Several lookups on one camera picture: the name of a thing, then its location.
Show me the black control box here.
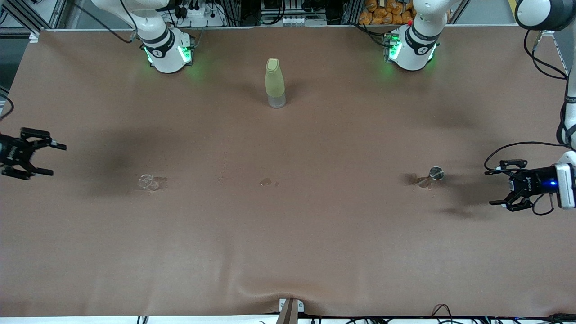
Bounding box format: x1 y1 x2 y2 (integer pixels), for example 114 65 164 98
262 0 328 18

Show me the steel double jigger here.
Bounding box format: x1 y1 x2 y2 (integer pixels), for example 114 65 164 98
416 166 445 189

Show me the yellow-green bottle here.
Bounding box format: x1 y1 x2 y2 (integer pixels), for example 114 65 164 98
265 58 287 109

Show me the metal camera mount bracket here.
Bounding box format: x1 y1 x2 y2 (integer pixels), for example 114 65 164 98
279 298 305 324

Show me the orange bread pile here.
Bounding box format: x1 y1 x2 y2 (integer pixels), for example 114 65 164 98
359 0 452 26

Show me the black cable loop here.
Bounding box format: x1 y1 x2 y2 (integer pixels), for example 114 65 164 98
431 304 453 324

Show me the silver aluminium frame beam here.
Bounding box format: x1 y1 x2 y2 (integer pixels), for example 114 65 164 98
0 0 68 43

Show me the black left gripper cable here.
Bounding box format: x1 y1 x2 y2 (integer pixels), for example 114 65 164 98
484 29 576 216

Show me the white power strip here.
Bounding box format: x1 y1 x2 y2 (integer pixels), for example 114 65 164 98
172 4 225 27

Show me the clear glass cup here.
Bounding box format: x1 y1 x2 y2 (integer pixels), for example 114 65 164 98
138 174 160 191

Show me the long black cable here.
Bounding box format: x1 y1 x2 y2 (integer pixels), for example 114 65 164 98
297 314 576 324

